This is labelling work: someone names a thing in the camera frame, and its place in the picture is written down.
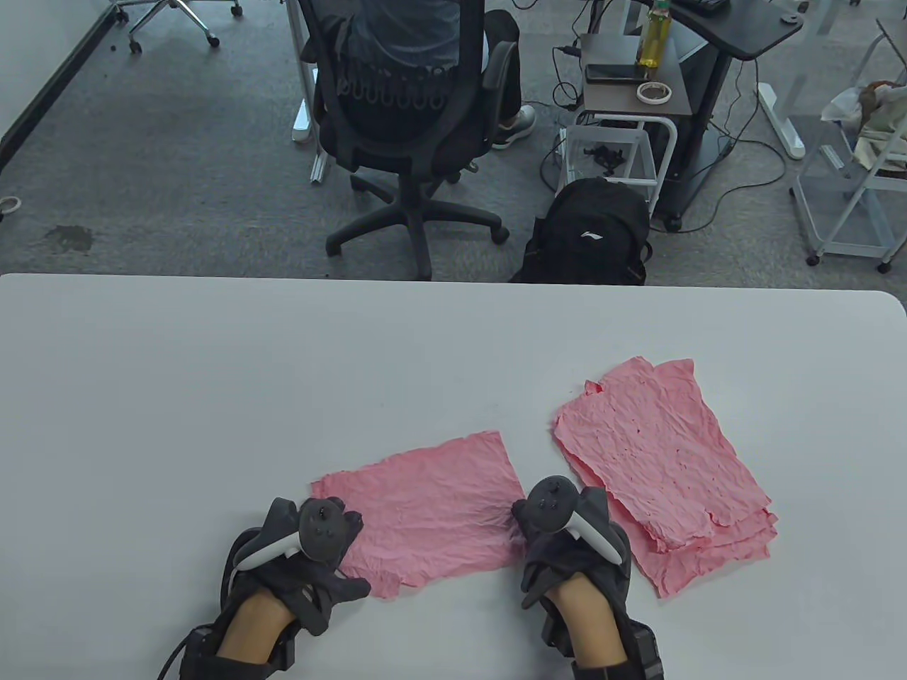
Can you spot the swivel chair with chrome base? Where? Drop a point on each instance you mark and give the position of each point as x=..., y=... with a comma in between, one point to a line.
x=188, y=14

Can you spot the black keyboard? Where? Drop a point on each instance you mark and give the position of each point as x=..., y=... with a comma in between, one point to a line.
x=705, y=5

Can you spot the beige cloth bundle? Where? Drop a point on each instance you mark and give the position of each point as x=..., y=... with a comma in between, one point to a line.
x=882, y=134

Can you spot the grey side table white frame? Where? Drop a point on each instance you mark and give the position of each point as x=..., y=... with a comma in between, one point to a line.
x=609, y=49

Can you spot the black standing desk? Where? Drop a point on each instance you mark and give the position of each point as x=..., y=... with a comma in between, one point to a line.
x=751, y=32

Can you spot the black phone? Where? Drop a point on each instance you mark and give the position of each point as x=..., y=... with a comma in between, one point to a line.
x=613, y=73

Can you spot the person's left hand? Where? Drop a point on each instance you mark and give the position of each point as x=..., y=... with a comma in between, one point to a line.
x=351, y=589

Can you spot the black white handheld controller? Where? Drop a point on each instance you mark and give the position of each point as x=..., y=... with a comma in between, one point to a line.
x=553, y=503
x=322, y=531

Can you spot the white desk foot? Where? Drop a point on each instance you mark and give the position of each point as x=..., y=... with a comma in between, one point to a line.
x=779, y=120

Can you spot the person's right forearm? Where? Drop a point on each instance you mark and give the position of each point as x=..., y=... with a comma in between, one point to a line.
x=592, y=627

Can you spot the white wheeled rack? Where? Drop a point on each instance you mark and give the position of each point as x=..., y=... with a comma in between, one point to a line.
x=854, y=227

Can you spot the black backpack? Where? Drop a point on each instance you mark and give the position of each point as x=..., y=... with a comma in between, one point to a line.
x=588, y=234

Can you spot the white plastic bag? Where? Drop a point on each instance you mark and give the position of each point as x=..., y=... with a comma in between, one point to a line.
x=843, y=103

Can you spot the white tape roll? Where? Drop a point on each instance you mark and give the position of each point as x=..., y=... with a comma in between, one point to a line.
x=655, y=102
x=17, y=202

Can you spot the black mesh office chair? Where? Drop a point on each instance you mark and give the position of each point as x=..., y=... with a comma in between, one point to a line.
x=404, y=127

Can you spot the white desk leg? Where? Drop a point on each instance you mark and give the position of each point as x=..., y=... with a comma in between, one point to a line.
x=301, y=57

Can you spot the person's right hand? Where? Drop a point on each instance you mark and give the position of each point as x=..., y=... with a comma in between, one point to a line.
x=560, y=559

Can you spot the small black gadget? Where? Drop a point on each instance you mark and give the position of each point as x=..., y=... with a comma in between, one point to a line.
x=606, y=159

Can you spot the person's left forearm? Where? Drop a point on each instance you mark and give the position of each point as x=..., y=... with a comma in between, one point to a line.
x=255, y=627

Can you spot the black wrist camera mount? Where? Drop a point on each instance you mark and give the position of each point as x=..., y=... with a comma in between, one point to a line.
x=535, y=591
x=312, y=620

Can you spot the yellow drink bottle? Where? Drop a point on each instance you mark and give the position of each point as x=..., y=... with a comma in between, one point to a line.
x=653, y=42

